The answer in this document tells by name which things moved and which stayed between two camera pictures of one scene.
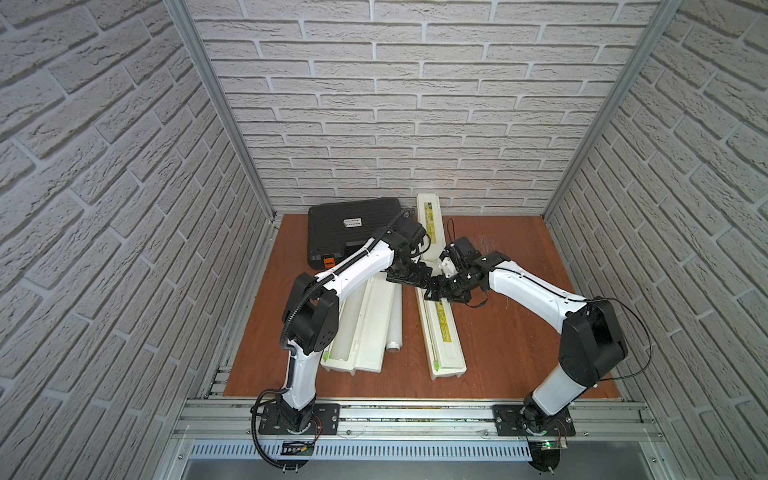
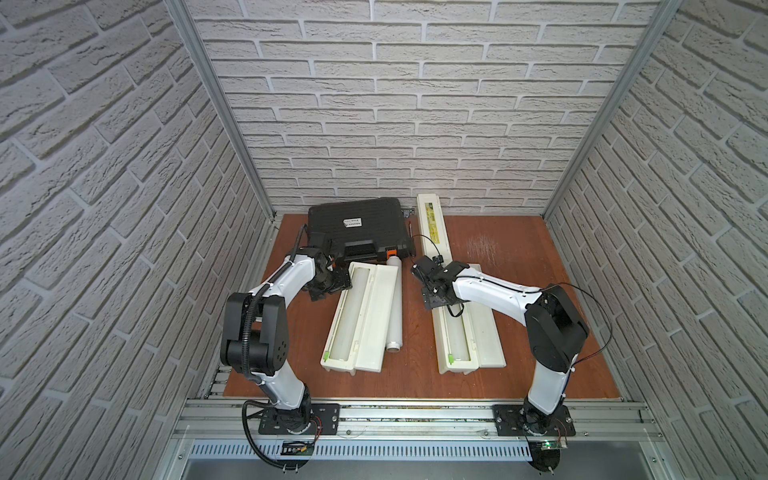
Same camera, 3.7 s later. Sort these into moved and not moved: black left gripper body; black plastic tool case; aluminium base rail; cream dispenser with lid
Moved: black left gripper body
Not moved: aluminium base rail; cream dispenser with lid; black plastic tool case
